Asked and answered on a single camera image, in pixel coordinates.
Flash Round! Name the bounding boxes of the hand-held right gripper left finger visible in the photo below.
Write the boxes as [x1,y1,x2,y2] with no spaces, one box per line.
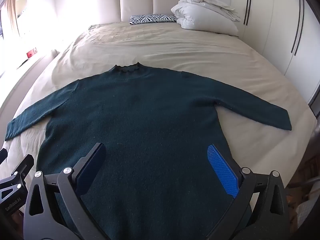
[23,142,107,240]

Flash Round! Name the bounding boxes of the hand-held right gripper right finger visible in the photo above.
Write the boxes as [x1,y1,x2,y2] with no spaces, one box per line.
[207,144,290,240]

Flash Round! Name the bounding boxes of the dark green blanket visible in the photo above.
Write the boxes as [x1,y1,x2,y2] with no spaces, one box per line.
[5,64,293,240]

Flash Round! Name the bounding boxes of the white window ledge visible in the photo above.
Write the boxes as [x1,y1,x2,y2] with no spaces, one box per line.
[0,47,60,100]

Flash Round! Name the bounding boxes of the wooden furniture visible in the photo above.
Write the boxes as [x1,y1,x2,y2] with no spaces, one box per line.
[287,152,320,205]

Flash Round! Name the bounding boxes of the bed with beige sheet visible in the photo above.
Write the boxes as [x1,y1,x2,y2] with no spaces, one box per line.
[0,21,318,205]

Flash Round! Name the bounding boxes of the light curtain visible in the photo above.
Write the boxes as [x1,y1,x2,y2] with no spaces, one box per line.
[0,0,23,38]

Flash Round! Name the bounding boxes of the white wardrobe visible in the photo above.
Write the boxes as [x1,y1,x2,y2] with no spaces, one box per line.
[212,0,320,105]

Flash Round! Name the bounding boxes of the folded white duvet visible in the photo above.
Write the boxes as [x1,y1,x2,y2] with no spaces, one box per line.
[171,4,239,36]

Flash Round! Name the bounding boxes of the zebra print pillow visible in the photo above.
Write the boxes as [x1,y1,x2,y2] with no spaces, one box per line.
[129,14,177,25]

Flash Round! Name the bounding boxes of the beige padded headboard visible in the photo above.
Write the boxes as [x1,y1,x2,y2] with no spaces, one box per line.
[91,0,213,28]

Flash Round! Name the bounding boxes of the folded cream sheet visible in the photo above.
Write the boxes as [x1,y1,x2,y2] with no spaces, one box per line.
[179,0,241,22]

